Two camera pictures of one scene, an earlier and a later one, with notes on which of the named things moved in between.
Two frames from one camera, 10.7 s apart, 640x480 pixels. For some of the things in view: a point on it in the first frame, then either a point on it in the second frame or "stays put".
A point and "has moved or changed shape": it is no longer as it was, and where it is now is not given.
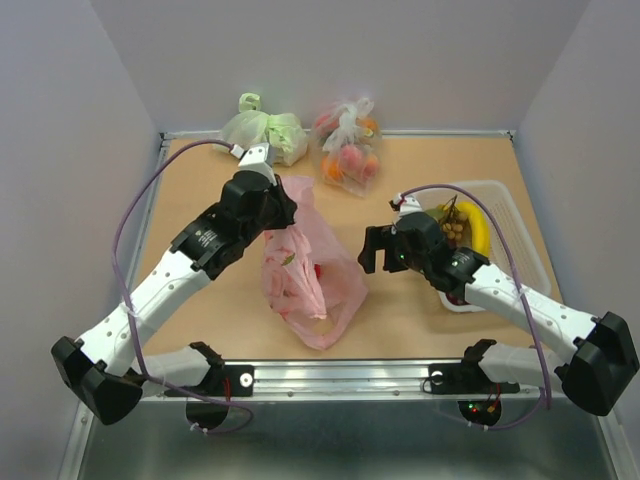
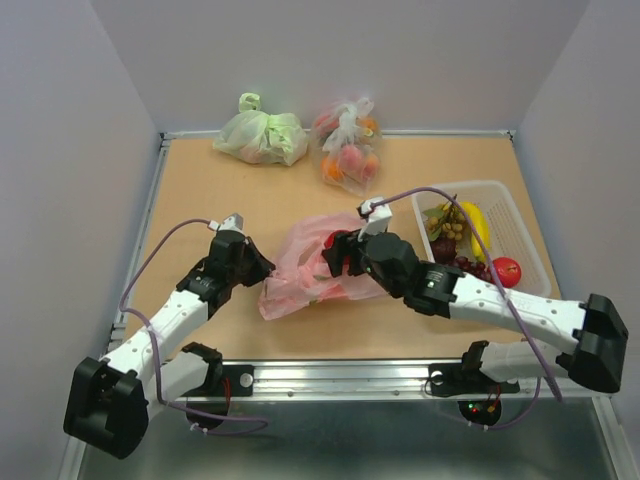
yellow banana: [479, 230] stays put
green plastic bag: [286, 141] stays put
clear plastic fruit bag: [348, 139] stays put
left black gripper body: [280, 215] → [235, 274]
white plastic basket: [513, 250] stays put
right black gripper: [378, 237] → [344, 244]
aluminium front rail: [350, 380] stays put
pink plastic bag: [311, 282] has moved or changed shape
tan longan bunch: [453, 221] stays put
